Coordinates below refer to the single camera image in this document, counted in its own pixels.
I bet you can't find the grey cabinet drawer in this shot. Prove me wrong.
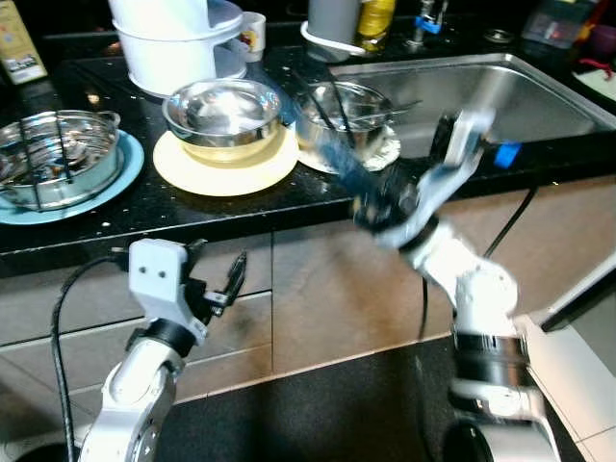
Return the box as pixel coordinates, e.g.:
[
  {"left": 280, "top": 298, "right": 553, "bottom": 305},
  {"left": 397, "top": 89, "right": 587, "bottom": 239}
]
[
  {"left": 0, "top": 231, "right": 273, "bottom": 346},
  {"left": 0, "top": 292, "right": 275, "bottom": 424}
]

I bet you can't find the clear plastic container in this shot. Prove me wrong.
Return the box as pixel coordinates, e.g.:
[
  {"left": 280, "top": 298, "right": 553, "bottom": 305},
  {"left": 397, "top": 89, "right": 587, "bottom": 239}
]
[{"left": 523, "top": 0, "right": 588, "bottom": 49}]

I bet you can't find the white tiered dish rack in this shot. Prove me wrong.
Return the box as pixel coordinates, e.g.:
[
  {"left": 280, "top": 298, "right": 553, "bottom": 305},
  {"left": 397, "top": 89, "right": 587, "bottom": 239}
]
[{"left": 108, "top": 0, "right": 246, "bottom": 99}]

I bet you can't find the grey cylindrical water purifier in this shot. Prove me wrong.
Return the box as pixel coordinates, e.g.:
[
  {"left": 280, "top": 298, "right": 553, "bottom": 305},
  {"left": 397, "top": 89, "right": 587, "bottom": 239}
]
[{"left": 300, "top": 0, "right": 367, "bottom": 57}]

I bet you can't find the black floor mat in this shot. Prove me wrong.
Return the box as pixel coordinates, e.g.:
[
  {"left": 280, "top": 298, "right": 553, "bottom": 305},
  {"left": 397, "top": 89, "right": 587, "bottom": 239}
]
[{"left": 144, "top": 332, "right": 540, "bottom": 462}]

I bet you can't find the metal spoon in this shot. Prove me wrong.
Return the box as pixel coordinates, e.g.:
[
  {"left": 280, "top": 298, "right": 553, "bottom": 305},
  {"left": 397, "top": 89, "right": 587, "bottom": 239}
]
[{"left": 371, "top": 96, "right": 424, "bottom": 115}]

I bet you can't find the black white-edged end panel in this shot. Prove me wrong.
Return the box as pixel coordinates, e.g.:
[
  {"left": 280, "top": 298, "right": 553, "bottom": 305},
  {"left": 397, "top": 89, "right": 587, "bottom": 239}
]
[{"left": 539, "top": 250, "right": 616, "bottom": 333}]

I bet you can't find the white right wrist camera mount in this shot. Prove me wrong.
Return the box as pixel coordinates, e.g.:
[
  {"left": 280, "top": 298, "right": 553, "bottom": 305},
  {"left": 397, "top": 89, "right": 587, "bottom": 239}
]
[{"left": 414, "top": 106, "right": 497, "bottom": 208}]

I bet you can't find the grey sink cabinet door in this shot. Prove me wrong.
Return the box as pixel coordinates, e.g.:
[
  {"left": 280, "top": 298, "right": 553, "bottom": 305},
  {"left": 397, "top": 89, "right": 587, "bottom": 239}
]
[
  {"left": 272, "top": 178, "right": 526, "bottom": 376},
  {"left": 500, "top": 171, "right": 616, "bottom": 319}
]

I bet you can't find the steel pot with handles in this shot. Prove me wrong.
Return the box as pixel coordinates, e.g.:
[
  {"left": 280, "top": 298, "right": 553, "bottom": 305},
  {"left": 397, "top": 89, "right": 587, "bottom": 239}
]
[{"left": 0, "top": 109, "right": 124, "bottom": 213}]

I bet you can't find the steel bowl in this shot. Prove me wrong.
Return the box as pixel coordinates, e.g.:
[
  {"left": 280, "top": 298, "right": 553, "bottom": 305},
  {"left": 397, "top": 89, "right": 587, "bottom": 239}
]
[{"left": 162, "top": 79, "right": 283, "bottom": 150}]

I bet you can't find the light blue plate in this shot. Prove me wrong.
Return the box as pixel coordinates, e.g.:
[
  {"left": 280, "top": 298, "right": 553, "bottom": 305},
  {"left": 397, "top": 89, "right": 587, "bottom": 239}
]
[{"left": 0, "top": 130, "right": 145, "bottom": 227}]

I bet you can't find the patterned white plate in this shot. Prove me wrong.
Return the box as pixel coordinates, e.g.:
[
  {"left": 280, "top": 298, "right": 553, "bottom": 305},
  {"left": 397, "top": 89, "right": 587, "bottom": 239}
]
[{"left": 296, "top": 125, "right": 403, "bottom": 176}]

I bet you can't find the stainless steel sink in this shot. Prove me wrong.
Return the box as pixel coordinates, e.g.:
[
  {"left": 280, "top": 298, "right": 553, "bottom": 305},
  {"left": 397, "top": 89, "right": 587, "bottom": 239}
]
[{"left": 327, "top": 53, "right": 616, "bottom": 160}]

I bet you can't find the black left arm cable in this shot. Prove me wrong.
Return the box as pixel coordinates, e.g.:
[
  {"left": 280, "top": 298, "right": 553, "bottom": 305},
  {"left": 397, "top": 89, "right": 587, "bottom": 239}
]
[{"left": 50, "top": 248, "right": 131, "bottom": 462}]

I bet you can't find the yellow liquid bottle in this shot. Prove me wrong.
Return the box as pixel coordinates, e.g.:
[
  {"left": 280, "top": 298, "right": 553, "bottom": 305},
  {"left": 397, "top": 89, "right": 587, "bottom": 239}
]
[{"left": 356, "top": 0, "right": 398, "bottom": 54}]

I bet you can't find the black blue-taped right arm cable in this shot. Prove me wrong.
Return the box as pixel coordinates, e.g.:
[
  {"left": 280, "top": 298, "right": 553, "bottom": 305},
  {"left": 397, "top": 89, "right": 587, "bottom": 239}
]
[{"left": 481, "top": 141, "right": 540, "bottom": 261}]

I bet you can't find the white printed mug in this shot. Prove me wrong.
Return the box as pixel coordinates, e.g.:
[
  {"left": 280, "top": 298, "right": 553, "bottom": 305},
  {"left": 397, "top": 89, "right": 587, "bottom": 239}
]
[{"left": 239, "top": 12, "right": 268, "bottom": 54}]

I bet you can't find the yellow green carton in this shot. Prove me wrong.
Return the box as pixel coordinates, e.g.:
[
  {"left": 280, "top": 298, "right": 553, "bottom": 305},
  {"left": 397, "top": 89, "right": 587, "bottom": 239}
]
[{"left": 0, "top": 0, "right": 49, "bottom": 86}]

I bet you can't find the cream plate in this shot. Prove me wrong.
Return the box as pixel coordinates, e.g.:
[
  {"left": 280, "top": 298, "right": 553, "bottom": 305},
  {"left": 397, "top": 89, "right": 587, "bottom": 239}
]
[{"left": 152, "top": 125, "right": 301, "bottom": 198}]

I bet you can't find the pale green cloth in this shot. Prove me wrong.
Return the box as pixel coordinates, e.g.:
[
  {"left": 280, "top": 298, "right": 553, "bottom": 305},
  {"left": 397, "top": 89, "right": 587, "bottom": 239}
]
[{"left": 577, "top": 60, "right": 616, "bottom": 102}]

